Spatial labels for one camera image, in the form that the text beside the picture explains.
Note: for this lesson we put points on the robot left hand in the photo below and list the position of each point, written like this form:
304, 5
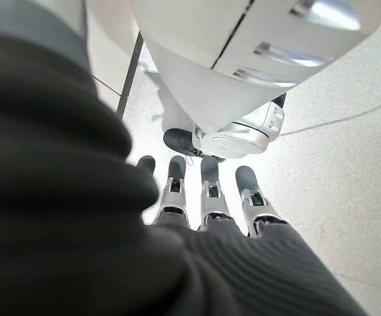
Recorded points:
62, 197

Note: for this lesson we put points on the white cabinet door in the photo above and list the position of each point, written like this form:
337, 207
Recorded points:
111, 39
106, 95

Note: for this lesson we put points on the black robot left foot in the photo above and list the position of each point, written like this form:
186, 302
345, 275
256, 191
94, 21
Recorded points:
177, 140

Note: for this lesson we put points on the robot left leg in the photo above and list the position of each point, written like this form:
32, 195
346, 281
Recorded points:
210, 49

